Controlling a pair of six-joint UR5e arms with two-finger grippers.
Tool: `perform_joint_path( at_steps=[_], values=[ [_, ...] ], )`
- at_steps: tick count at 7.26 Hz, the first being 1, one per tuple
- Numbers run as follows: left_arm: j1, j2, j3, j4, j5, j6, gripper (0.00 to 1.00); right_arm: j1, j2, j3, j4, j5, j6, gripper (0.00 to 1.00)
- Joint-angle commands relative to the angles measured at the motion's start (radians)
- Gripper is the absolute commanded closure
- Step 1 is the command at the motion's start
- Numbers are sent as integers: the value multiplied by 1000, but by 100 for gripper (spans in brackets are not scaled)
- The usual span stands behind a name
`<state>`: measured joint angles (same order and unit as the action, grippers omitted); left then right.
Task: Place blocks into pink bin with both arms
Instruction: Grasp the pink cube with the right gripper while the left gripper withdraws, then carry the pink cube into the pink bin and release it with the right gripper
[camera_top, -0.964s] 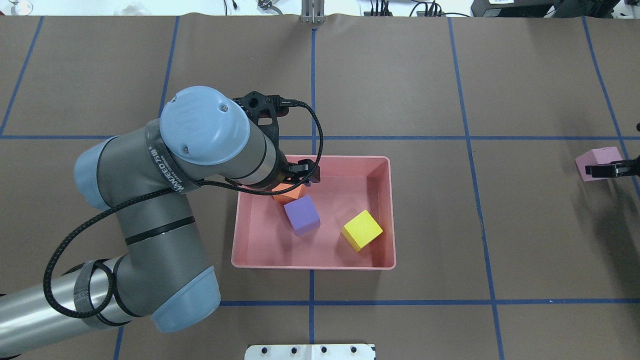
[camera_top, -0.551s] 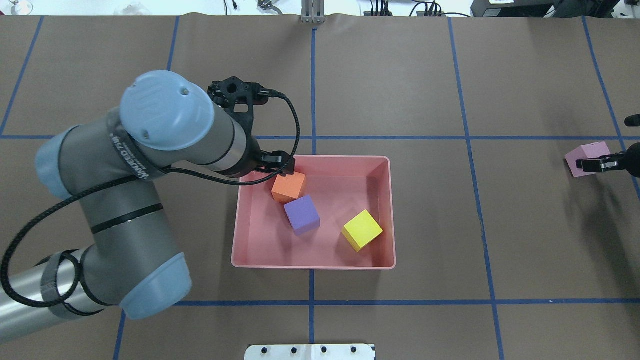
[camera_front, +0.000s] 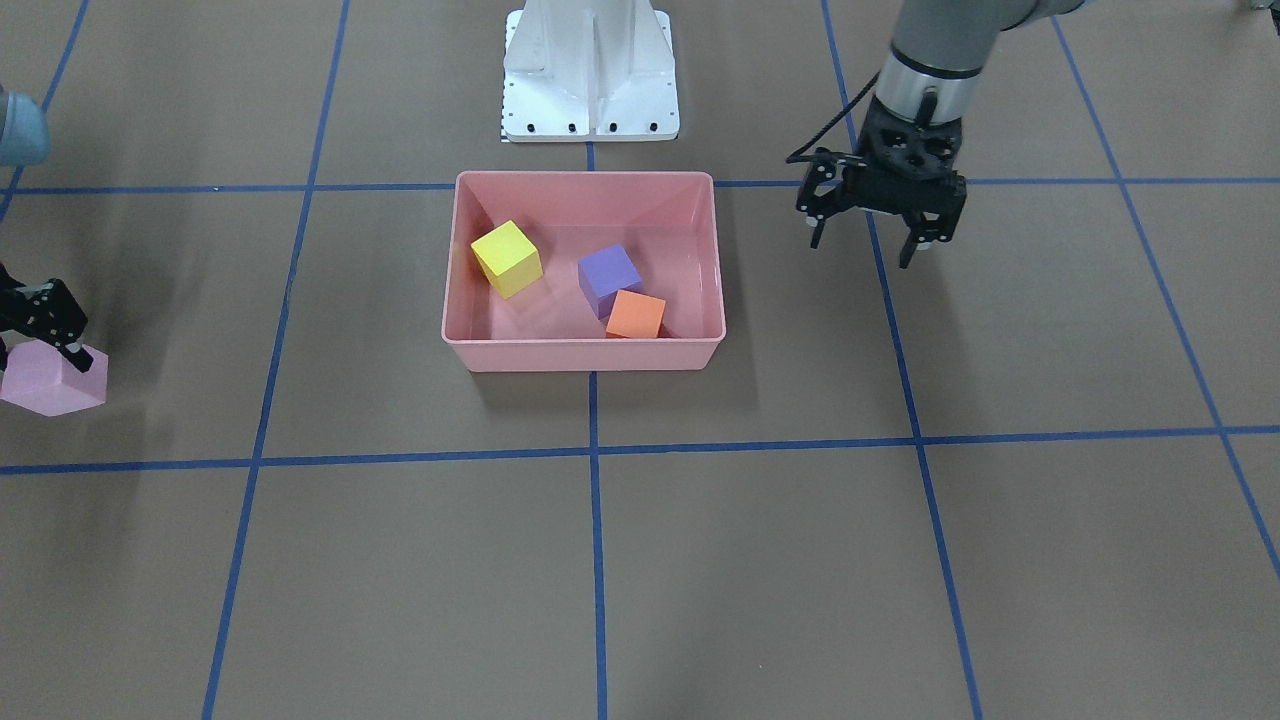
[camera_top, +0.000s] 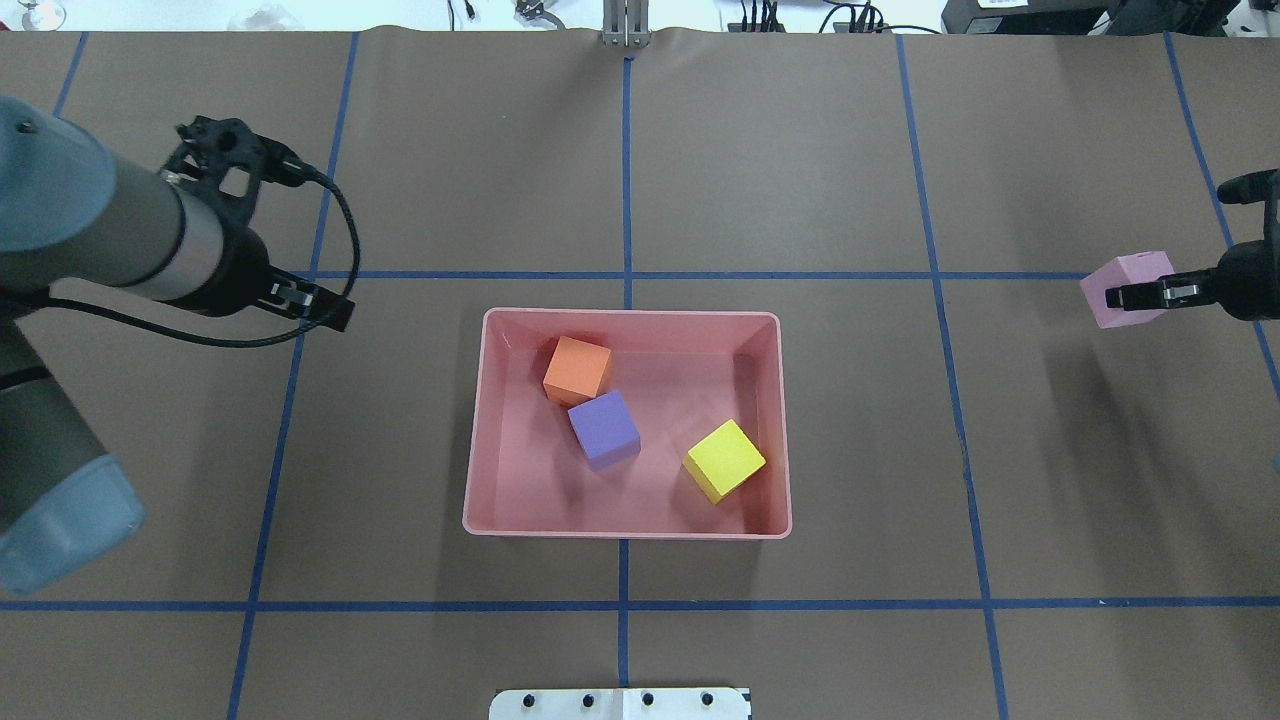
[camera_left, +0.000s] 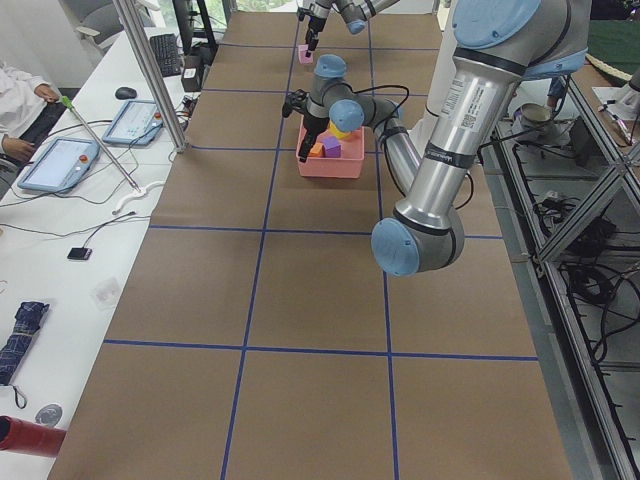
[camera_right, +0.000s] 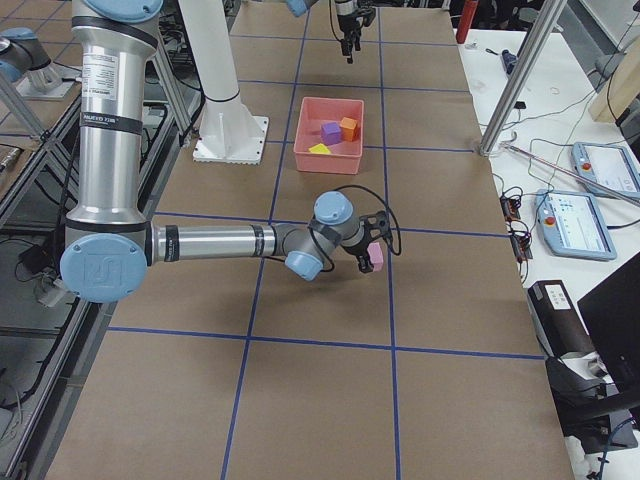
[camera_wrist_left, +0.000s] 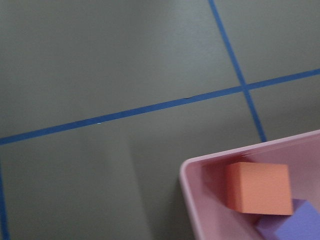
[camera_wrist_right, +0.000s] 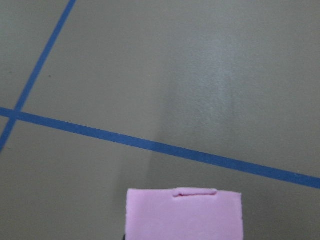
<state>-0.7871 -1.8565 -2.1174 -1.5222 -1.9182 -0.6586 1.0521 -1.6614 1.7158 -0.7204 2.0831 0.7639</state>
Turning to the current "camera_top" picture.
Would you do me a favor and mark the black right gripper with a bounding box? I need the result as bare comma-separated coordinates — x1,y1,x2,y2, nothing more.
1105,170,1279,322

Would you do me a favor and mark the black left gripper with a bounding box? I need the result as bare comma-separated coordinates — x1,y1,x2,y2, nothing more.
163,117,355,332

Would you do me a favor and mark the pink foam block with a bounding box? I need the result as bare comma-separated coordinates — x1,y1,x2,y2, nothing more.
1080,251,1178,331

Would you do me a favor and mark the orange foam block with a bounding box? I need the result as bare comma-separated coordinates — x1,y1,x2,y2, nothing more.
541,336,613,407

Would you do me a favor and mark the purple foam block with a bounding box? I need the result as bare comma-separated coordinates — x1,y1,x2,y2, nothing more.
568,389,643,471

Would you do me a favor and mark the yellow foam block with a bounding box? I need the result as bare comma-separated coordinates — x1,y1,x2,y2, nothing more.
681,419,767,503

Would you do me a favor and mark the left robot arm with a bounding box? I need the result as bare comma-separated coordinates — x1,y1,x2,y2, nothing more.
1,95,362,596

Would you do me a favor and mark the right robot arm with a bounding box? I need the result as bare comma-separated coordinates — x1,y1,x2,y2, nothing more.
1102,169,1279,322

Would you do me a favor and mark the pink plastic bin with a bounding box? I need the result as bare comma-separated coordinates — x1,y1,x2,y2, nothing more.
462,307,794,541

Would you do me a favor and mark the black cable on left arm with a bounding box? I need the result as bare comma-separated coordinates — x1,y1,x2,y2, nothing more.
15,165,361,350

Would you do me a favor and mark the aluminium frame post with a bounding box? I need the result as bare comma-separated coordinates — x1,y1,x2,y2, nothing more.
600,0,652,47

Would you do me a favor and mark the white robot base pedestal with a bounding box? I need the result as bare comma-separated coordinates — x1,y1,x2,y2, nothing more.
488,685,754,719

